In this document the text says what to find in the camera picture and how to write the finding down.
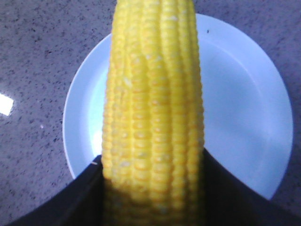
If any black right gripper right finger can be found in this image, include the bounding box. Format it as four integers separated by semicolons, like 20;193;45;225
204;150;301;226

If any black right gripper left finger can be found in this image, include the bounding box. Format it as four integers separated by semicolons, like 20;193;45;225
10;155;103;226

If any light blue round plate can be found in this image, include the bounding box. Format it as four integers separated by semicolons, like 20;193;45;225
63;14;293;199

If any yellow corn cob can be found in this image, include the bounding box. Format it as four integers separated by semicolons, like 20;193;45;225
102;0;205;226

